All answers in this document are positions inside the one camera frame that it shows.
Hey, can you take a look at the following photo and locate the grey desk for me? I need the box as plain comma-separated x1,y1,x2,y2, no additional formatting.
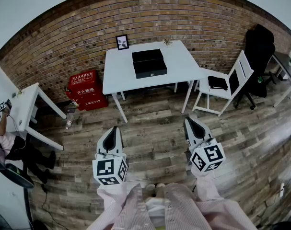
272,51,291,108

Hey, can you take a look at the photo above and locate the red fire extinguisher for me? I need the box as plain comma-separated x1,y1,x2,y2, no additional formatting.
64,87,80,108

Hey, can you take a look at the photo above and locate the black framed picture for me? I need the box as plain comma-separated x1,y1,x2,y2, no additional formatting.
115,34,129,51

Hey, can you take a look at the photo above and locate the white undershirt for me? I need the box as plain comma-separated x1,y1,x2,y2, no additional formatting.
145,196,167,227

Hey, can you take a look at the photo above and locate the white wooden chair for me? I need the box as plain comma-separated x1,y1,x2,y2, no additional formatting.
192,49,254,117

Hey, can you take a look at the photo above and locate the person's left forearm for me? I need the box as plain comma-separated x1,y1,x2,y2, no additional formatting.
96,182,136,225

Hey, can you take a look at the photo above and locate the red fire equipment box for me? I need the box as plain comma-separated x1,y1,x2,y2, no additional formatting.
68,69,109,112

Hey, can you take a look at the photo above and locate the black office chair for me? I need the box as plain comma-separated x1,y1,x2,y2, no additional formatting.
234,24,278,111

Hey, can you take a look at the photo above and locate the white table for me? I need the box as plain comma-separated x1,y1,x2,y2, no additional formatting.
102,41,206,124

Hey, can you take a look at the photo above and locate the person's left shoe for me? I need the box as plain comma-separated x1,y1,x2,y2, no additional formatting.
145,184,157,196

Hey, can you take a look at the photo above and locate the white side desk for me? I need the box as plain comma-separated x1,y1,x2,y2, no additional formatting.
6,82,67,151

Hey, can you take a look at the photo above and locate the black floor cable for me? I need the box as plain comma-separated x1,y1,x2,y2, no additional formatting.
41,184,64,227

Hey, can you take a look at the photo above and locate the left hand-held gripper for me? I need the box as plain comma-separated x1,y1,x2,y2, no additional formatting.
92,126,128,186

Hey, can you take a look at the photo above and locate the dark green chair seat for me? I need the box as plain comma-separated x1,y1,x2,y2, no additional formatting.
0,161,35,189

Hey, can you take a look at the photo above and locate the black bag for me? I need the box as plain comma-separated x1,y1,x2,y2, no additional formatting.
208,75,229,91

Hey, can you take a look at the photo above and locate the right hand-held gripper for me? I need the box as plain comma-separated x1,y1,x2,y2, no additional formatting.
183,116,226,173

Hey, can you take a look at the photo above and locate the pink striped shirt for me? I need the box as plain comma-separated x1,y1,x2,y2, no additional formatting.
87,183,258,230

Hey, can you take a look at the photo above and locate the clear plastic bottle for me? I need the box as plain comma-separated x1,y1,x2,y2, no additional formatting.
65,115,75,130

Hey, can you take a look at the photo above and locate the person's right forearm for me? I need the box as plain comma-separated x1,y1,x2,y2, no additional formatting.
192,168,232,206

